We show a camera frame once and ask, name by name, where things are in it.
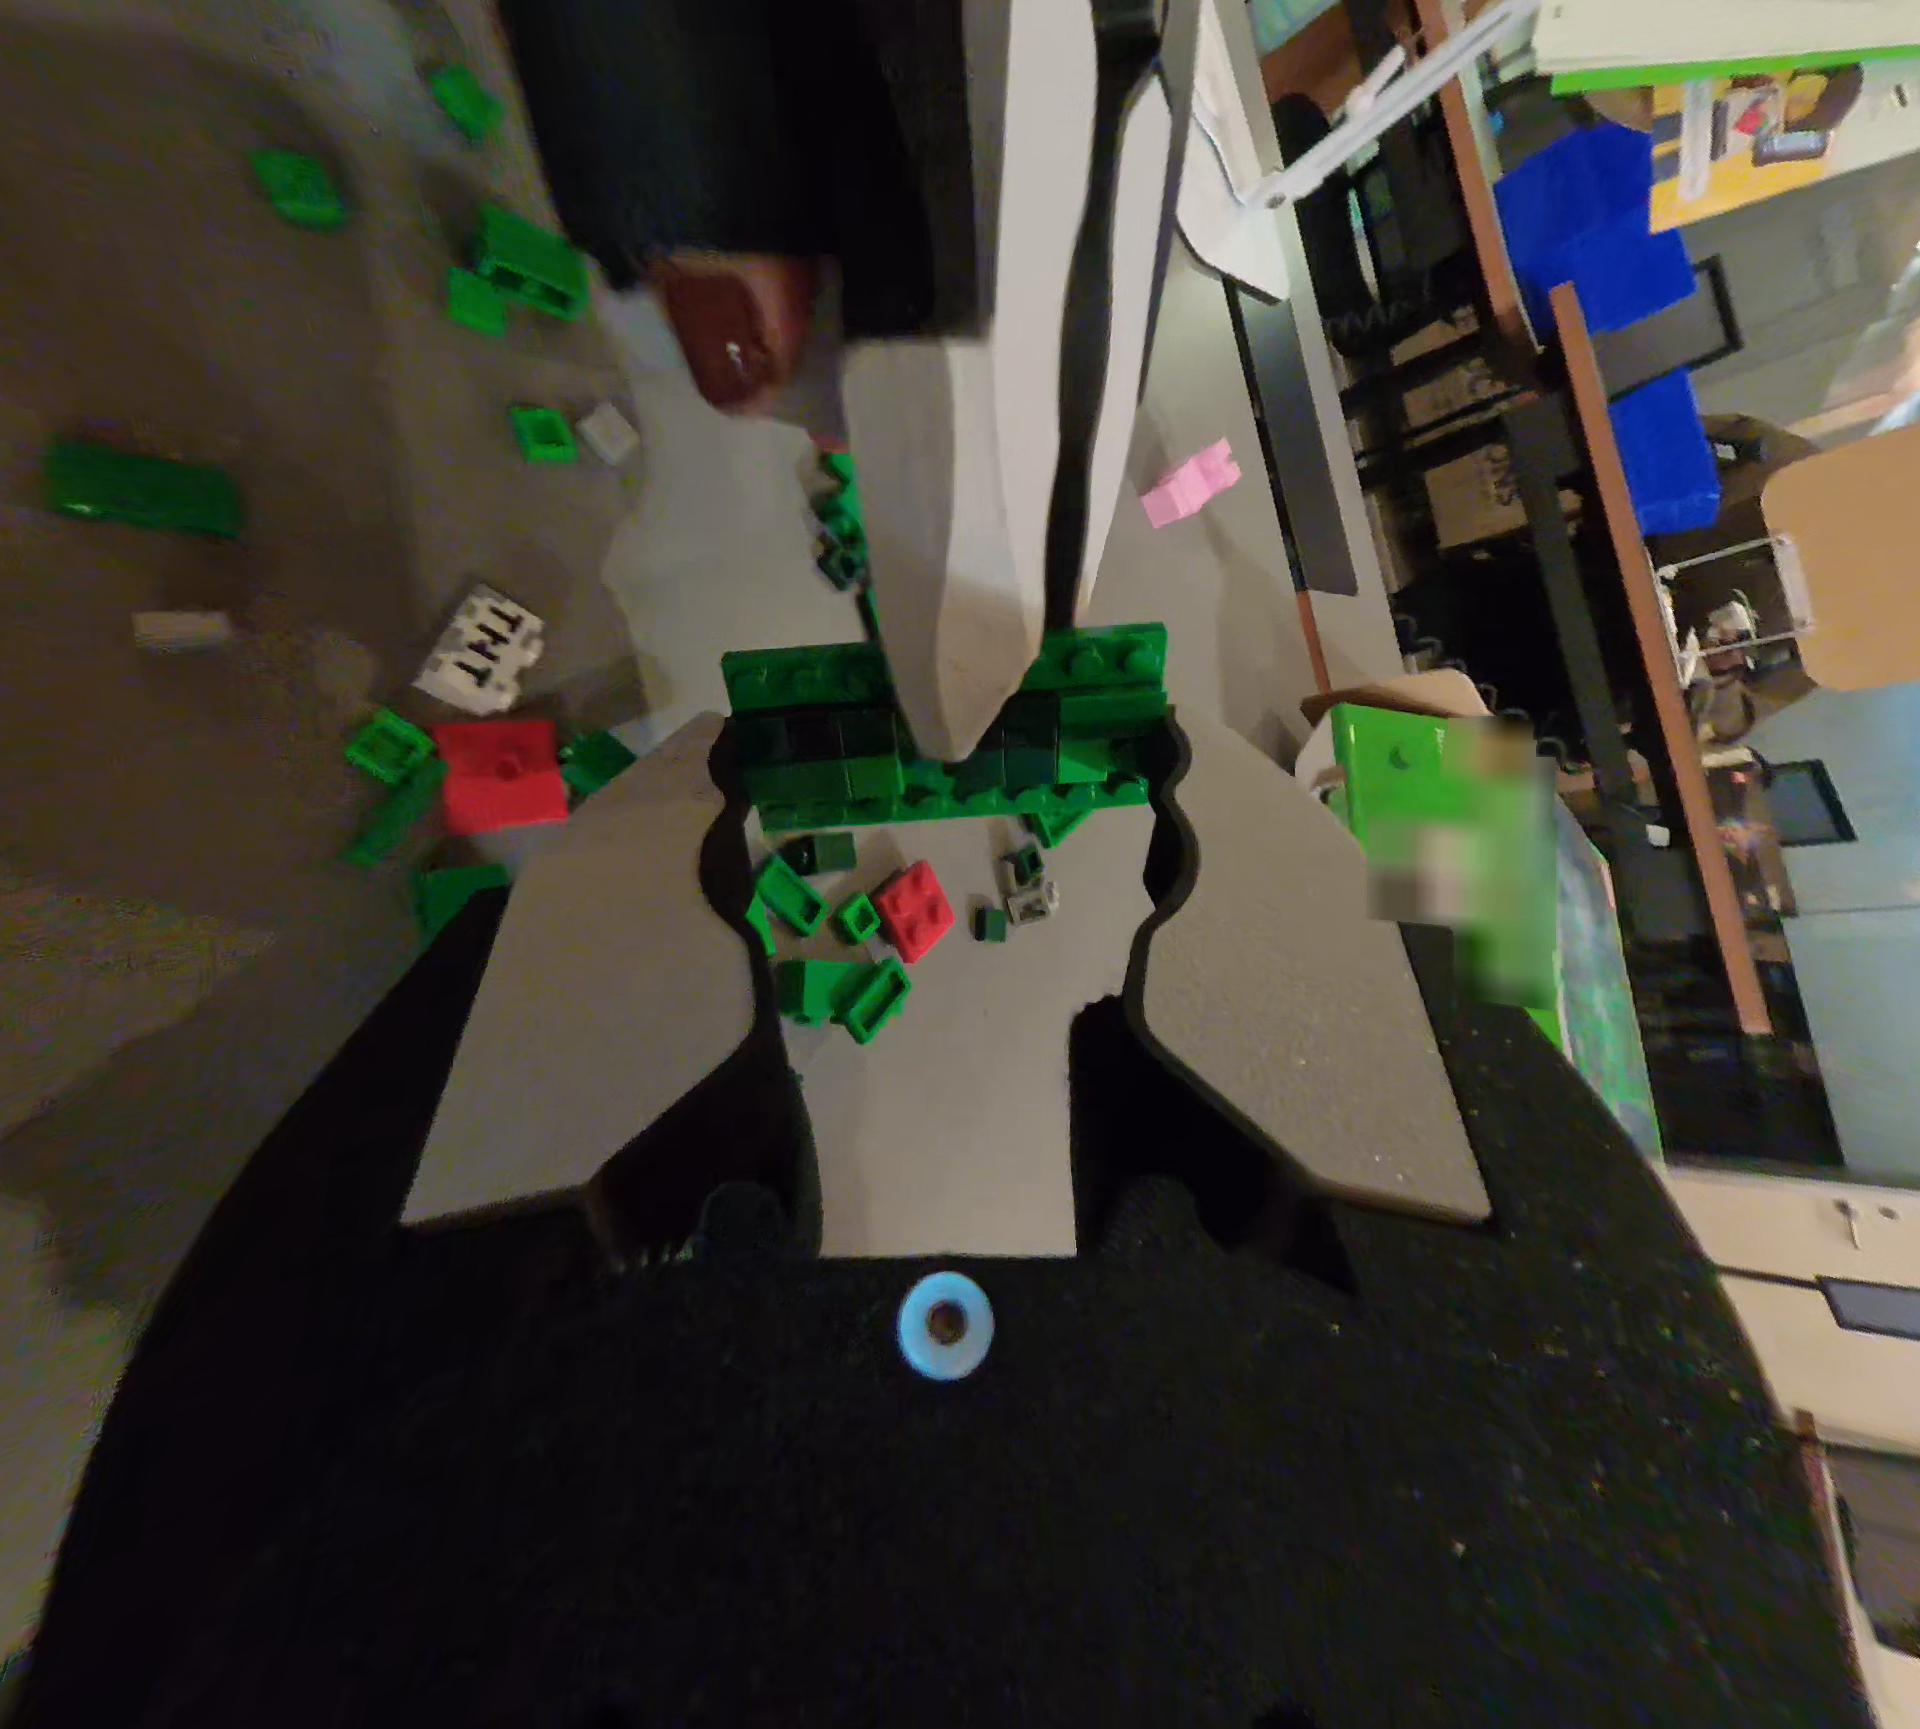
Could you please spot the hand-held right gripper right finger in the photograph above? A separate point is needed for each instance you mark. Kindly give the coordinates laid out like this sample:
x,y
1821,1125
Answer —
x,y
1304,1009

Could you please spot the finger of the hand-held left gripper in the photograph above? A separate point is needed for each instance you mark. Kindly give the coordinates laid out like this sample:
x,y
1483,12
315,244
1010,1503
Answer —
x,y
1140,305
960,529

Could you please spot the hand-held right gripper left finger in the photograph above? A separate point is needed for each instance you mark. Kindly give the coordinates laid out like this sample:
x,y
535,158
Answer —
x,y
600,1009

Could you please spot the green brick plate assembly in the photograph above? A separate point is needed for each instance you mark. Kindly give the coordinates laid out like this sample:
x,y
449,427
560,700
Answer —
x,y
818,679

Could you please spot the grey desk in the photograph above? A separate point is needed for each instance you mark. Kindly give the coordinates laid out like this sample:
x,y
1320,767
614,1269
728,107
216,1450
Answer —
x,y
301,1085

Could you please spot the person's left hand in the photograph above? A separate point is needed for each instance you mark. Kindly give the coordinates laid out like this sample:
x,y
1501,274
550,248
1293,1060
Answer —
x,y
734,335

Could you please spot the pink brick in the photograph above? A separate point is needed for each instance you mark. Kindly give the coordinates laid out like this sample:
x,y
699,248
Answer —
x,y
1189,486

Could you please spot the scattered small green bricks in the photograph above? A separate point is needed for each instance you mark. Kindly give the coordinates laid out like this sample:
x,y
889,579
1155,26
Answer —
x,y
524,259

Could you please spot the green printed cardboard box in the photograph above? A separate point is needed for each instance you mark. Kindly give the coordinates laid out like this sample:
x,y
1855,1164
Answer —
x,y
1395,784

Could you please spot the large red brick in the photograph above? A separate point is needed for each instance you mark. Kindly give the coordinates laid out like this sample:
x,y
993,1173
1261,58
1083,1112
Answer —
x,y
502,777

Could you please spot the small grey brick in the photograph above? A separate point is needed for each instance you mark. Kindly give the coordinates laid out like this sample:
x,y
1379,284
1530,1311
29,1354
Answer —
x,y
1029,888

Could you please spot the brown cardboard piece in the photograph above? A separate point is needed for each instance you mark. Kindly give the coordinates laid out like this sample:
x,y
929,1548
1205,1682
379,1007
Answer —
x,y
1395,696

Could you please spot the small red studded brick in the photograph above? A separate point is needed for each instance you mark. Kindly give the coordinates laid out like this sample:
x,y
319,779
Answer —
x,y
914,908

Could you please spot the small white tile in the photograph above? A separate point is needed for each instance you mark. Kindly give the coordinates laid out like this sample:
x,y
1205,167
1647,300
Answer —
x,y
608,435

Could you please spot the white printed brick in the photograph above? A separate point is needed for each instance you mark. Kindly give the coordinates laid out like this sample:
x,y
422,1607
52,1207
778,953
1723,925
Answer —
x,y
481,653

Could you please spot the blue plastic bin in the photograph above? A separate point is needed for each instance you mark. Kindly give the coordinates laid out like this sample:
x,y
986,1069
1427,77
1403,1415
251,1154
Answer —
x,y
1664,455
1591,229

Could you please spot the beige cabinet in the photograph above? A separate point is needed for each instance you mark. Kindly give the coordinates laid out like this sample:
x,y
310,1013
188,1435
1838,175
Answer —
x,y
1801,1310

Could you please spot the yellow printed poster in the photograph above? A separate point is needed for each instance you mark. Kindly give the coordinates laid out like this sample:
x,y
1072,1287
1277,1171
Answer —
x,y
1749,154

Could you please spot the large green studded baseplate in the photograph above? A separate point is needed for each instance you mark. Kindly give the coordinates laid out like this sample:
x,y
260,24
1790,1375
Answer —
x,y
142,486

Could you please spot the brown cardboard panel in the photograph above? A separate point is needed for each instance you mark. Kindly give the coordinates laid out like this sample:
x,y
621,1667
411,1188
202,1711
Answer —
x,y
1853,558

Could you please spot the white metal frame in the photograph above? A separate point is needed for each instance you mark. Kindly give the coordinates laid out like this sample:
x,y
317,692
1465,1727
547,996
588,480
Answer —
x,y
1389,86

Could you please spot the brown wooden rail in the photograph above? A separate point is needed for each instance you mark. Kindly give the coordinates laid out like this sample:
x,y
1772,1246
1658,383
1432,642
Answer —
x,y
1448,78

